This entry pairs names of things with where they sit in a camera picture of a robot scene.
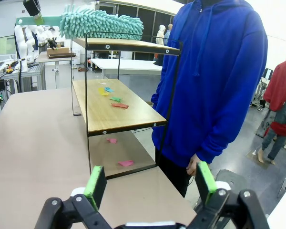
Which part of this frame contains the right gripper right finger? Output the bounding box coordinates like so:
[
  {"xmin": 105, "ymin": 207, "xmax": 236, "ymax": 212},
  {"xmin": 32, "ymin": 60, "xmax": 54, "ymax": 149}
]
[{"xmin": 188, "ymin": 161, "xmax": 270, "ymax": 229}]

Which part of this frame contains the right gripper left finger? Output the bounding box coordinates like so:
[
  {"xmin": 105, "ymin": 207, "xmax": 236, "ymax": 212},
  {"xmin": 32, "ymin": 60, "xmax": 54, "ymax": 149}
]
[{"xmin": 35, "ymin": 165, "xmax": 115, "ymax": 229}]

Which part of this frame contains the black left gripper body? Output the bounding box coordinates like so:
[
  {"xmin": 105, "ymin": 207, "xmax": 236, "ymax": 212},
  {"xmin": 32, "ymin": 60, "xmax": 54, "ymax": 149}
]
[{"xmin": 22, "ymin": 0, "xmax": 41, "ymax": 16}]

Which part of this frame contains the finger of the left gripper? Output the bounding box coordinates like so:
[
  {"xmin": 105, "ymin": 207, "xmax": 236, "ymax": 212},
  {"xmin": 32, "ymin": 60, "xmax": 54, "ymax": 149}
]
[{"xmin": 32, "ymin": 12, "xmax": 45, "ymax": 26}]

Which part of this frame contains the teal microfiber duster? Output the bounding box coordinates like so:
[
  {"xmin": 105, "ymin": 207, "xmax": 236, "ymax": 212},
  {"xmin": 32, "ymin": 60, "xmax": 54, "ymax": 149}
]
[{"xmin": 15, "ymin": 4, "xmax": 144, "ymax": 41}]

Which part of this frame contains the right forearm blue sleeve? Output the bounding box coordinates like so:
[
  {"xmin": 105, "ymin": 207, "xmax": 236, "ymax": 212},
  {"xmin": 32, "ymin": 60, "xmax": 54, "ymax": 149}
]
[{"xmin": 151, "ymin": 81, "xmax": 172, "ymax": 115}]

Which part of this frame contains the left forearm blue sleeve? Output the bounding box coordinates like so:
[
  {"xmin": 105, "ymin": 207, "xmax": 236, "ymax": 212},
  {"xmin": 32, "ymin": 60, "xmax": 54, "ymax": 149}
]
[{"xmin": 195, "ymin": 90, "xmax": 269, "ymax": 165}]

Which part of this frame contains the person left hand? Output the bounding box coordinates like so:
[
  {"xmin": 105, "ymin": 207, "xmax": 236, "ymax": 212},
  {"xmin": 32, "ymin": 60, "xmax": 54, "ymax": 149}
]
[{"xmin": 186, "ymin": 154, "xmax": 201, "ymax": 177}]

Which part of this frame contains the cardboard box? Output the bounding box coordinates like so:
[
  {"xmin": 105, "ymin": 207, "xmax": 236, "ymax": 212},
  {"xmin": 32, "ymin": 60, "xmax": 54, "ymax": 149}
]
[{"xmin": 46, "ymin": 46, "xmax": 70, "ymax": 56}]

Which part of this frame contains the computer monitor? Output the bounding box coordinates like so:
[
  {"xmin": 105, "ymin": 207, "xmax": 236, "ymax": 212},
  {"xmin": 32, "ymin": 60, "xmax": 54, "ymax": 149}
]
[{"xmin": 0, "ymin": 35, "xmax": 17, "ymax": 57}]

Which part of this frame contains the brown tray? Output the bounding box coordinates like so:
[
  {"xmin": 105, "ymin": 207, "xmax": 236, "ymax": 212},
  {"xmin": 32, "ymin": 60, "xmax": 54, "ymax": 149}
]
[{"xmin": 47, "ymin": 52, "xmax": 77, "ymax": 59}]

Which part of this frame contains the white desk with panel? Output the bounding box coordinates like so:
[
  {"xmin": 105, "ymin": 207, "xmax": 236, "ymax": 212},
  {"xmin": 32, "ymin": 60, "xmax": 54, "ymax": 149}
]
[{"xmin": 35, "ymin": 51, "xmax": 81, "ymax": 90}]

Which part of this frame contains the long white background table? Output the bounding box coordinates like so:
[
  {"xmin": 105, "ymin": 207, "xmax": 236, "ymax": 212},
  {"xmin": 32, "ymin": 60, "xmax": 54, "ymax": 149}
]
[{"xmin": 90, "ymin": 58, "xmax": 163, "ymax": 79}]

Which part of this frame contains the person in blue hoodie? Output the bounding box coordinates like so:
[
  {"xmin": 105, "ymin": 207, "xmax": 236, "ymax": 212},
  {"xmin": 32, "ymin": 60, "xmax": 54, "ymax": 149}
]
[{"xmin": 151, "ymin": 0, "xmax": 269, "ymax": 198}]

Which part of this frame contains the person in white hood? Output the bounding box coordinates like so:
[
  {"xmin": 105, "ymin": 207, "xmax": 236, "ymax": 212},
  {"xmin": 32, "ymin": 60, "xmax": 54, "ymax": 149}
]
[{"xmin": 155, "ymin": 24, "xmax": 166, "ymax": 46}]

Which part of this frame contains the person in red hoodie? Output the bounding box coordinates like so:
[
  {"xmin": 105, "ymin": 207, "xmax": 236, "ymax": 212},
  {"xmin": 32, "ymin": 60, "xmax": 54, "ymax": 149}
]
[{"xmin": 257, "ymin": 49, "xmax": 286, "ymax": 165}]

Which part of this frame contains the person in light blue top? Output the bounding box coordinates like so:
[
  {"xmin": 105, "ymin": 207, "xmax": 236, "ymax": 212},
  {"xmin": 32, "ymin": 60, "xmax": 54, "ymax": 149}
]
[{"xmin": 165, "ymin": 23, "xmax": 174, "ymax": 46}]

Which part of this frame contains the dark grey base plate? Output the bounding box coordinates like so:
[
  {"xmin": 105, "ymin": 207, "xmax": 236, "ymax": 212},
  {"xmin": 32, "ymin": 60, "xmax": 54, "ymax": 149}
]
[{"xmin": 213, "ymin": 168, "xmax": 244, "ymax": 191}]

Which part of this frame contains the aluminium frame stand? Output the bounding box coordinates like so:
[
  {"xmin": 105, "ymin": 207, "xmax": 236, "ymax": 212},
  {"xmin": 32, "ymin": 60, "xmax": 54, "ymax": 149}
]
[{"xmin": 0, "ymin": 63, "xmax": 46, "ymax": 93}]

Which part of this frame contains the black frame wooden shelf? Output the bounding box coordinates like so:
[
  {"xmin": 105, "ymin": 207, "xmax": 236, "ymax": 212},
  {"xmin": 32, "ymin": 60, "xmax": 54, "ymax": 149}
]
[{"xmin": 70, "ymin": 31, "xmax": 184, "ymax": 180}]

